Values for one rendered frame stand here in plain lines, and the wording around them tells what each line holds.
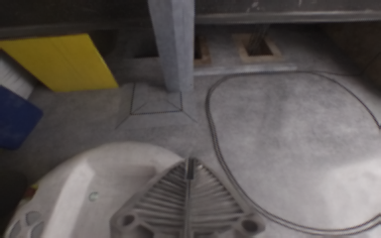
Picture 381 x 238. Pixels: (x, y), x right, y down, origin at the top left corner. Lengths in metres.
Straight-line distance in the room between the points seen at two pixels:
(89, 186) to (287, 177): 0.90
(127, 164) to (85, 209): 0.19
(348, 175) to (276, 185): 0.42
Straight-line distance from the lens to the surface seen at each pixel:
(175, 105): 0.99
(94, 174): 0.62
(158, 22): 0.79
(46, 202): 0.60
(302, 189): 1.00
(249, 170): 0.89
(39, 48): 1.20
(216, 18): 0.96
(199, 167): 0.16
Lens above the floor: 0.81
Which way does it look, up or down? 60 degrees down
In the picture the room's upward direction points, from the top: 1 degrees counter-clockwise
